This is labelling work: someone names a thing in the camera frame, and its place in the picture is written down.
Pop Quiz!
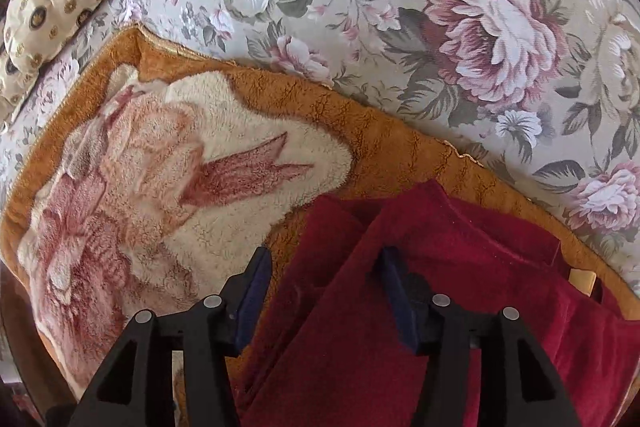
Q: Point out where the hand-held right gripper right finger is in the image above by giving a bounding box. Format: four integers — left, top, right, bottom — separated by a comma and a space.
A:
377, 247, 583, 427

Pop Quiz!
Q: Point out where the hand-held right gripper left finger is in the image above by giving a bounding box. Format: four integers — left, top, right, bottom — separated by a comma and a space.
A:
67, 247, 273, 427

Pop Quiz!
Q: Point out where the dark red knit sweater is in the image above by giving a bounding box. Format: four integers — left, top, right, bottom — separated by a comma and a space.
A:
234, 179, 640, 427

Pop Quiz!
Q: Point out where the brown floral fleece blanket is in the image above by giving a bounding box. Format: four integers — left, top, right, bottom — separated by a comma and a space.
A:
0, 24, 640, 427

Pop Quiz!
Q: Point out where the grey floral bedspread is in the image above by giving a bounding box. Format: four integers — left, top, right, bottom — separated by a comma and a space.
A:
0, 0, 640, 288

